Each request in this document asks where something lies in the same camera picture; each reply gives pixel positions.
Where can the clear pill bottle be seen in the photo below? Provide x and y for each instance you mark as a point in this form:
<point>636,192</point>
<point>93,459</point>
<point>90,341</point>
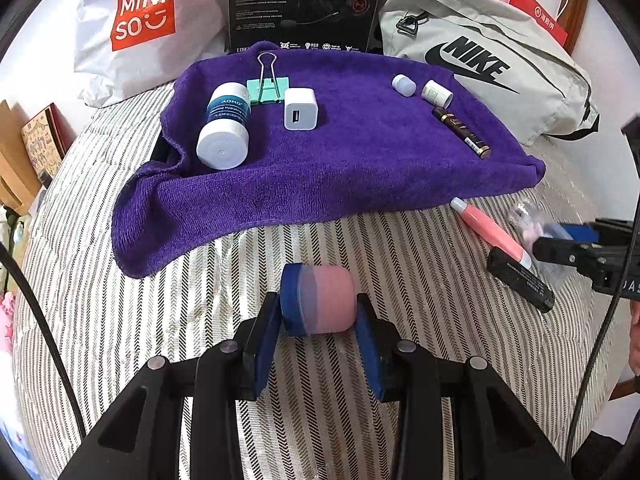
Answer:
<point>527,222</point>

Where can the grey sling bag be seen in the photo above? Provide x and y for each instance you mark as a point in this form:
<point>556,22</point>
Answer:
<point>480,55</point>

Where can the white plastic shopping bag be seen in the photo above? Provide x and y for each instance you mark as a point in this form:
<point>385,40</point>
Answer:
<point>145,25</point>

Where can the white blue label bottle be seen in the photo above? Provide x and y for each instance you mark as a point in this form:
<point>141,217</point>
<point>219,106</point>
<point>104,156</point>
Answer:
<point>225,125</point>

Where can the illustrated book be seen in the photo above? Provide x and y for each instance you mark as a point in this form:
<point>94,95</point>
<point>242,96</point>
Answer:
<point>45,142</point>

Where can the wooden headboard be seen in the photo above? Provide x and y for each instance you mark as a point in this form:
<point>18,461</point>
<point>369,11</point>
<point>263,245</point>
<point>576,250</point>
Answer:
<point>15,160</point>

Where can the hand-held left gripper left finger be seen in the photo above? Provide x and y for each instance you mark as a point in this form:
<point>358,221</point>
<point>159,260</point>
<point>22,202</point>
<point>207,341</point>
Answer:
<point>265,342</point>

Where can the small white green label jar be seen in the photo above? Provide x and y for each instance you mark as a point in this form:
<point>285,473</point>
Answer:
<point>436,92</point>

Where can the white usb charger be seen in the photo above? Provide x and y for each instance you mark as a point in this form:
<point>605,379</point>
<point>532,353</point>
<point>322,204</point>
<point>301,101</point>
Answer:
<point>300,109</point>

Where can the blue pink round container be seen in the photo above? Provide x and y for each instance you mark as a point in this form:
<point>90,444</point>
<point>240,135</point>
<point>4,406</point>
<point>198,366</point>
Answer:
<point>317,297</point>

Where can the green binder clip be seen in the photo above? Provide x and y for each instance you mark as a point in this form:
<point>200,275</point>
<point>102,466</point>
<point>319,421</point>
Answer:
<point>269,87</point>

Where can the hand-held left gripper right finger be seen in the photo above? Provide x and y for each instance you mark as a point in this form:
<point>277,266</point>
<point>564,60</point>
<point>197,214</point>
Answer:
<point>371,352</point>

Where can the white spotted plush toy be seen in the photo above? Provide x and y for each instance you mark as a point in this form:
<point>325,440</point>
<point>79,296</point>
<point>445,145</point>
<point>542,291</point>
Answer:
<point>12,240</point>

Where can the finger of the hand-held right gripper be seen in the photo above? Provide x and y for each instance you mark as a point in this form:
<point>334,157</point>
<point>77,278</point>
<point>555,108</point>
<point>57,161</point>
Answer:
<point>565,251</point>
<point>575,232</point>

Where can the black headset box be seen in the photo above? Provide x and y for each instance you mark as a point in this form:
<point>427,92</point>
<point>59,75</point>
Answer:
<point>305,5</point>

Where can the brown wooden frame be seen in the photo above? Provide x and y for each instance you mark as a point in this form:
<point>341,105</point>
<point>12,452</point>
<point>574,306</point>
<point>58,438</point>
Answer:
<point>575,10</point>

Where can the purple towel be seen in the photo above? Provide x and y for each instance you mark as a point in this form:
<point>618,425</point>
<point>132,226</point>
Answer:
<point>325,160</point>

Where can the black gold lipstick tube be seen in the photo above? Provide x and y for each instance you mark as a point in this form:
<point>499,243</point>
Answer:
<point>462,132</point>

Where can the small white round bottle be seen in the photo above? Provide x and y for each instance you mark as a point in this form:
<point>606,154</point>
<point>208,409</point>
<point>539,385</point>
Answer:
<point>404,84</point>

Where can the pink tube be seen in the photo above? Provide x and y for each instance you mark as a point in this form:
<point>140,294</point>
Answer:
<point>487,227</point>

